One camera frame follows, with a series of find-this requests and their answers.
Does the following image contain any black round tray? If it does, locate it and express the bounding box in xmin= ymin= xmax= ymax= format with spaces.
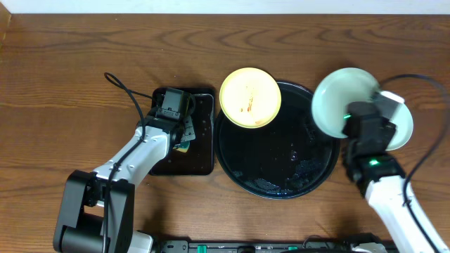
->
xmin=213 ymin=81 xmax=340 ymax=199

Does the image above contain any right black cable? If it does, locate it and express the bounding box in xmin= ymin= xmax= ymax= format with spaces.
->
xmin=378 ymin=73 xmax=450 ymax=253

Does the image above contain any light blue plate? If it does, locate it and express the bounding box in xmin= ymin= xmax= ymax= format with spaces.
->
xmin=380 ymin=91 xmax=413 ymax=151
xmin=311 ymin=67 xmax=379 ymax=138

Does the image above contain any black rectangular water tray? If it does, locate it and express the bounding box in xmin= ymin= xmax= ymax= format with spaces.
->
xmin=149 ymin=87 xmax=214 ymax=176

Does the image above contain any yellow plate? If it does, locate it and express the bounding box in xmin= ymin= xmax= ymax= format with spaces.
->
xmin=219 ymin=67 xmax=281 ymax=129

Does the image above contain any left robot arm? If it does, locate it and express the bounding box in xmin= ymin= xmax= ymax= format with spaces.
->
xmin=53 ymin=88 xmax=195 ymax=253

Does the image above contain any green yellow sponge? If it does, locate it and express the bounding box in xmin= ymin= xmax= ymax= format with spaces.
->
xmin=174 ymin=141 xmax=190 ymax=153

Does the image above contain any black cable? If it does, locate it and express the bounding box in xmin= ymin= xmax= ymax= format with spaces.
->
xmin=378 ymin=73 xmax=450 ymax=253
xmin=101 ymin=72 xmax=155 ymax=253

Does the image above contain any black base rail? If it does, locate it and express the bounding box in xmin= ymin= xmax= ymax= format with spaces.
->
xmin=151 ymin=233 xmax=399 ymax=253

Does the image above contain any left black cable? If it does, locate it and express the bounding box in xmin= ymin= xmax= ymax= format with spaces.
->
xmin=101 ymin=72 xmax=155 ymax=253

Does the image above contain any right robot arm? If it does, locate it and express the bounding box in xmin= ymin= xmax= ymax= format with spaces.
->
xmin=343 ymin=91 xmax=449 ymax=252

